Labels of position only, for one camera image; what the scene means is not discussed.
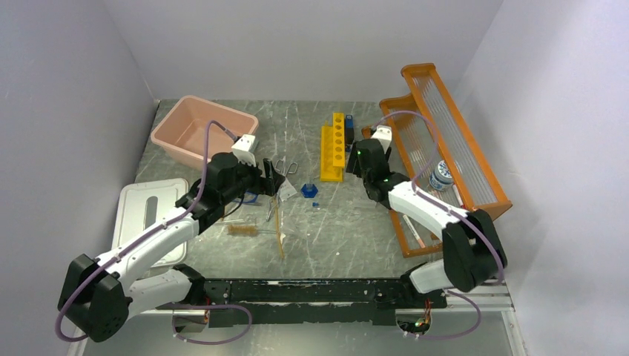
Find white orange marker pen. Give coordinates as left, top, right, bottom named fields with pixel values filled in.
left=403, top=214, right=426, bottom=248

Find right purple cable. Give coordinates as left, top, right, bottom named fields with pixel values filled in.
left=373, top=110, right=507, bottom=286

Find orange wooden shelf rack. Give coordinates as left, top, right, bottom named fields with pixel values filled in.
left=362, top=62, right=513, bottom=259

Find pink plastic bin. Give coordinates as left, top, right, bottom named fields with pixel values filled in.
left=150, top=96, right=259, bottom=170

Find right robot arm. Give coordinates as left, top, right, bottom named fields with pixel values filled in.
left=347, top=139, right=507, bottom=307

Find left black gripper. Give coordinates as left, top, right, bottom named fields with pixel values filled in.
left=221, top=154, right=284, bottom=204

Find blue base graduated cylinder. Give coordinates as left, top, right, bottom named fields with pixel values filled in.
left=300, top=178, right=318, bottom=199

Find brown test tube brush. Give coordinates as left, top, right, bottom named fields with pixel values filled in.
left=216, top=222, right=286, bottom=238

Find white plastic lid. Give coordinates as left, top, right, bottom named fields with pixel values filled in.
left=111, top=178, right=189, bottom=248

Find yellow test tube rack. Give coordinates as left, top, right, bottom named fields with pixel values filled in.
left=320, top=112, right=346, bottom=182

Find metal forceps scissors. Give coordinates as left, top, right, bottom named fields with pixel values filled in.
left=266, top=159, right=298, bottom=222

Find tan rubber tubing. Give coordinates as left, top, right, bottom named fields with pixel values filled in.
left=218, top=197, right=286, bottom=260

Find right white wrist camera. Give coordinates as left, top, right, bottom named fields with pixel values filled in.
left=371, top=125, right=392, bottom=159

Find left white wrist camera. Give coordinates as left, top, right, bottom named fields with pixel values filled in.
left=231, top=134, right=257, bottom=167

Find white blue small jar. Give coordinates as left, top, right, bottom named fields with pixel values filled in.
left=429, top=160, right=454, bottom=191

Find white paper packet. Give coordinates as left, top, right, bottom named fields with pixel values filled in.
left=277, top=178, right=297, bottom=202

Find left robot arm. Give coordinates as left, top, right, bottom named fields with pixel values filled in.
left=55, top=153, right=286, bottom=342

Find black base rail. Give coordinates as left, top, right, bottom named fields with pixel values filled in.
left=173, top=277, right=447, bottom=327

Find blue safety glasses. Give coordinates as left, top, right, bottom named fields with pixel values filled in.
left=234, top=191, right=259, bottom=205

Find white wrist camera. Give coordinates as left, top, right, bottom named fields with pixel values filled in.
left=371, top=125, right=392, bottom=159
left=231, top=134, right=257, bottom=167

